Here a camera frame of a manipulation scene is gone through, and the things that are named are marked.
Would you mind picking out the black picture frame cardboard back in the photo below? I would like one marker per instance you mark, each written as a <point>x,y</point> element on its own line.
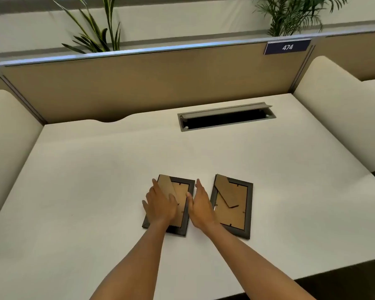
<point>234,212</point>
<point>184,193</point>

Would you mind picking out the person's left hand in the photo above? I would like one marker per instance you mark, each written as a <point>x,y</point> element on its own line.
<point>159,209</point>

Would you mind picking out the person's right thumb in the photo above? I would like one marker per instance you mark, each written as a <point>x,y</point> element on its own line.
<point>189,203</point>

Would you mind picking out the person's left thumb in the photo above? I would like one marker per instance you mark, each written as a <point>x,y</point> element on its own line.
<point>174,203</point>

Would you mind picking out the blue number plate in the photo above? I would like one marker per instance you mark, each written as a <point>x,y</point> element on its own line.
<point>287,47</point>

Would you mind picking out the palm plant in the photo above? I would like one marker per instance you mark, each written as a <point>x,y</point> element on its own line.
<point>292,15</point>

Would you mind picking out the beige desk partition panel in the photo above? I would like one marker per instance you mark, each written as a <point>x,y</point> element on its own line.
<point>143,84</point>
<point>356,53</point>

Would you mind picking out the person's right forearm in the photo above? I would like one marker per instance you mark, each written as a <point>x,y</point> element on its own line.
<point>256,268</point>

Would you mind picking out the white side divider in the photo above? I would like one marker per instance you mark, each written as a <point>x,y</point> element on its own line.
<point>340,112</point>
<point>9,143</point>

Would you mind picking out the snake plant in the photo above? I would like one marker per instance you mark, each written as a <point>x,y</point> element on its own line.
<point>95,37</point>

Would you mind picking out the person's left forearm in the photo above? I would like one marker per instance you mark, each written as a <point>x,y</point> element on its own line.
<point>137,262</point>

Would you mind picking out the person's right hand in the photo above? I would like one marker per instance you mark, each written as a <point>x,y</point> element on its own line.
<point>203,212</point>

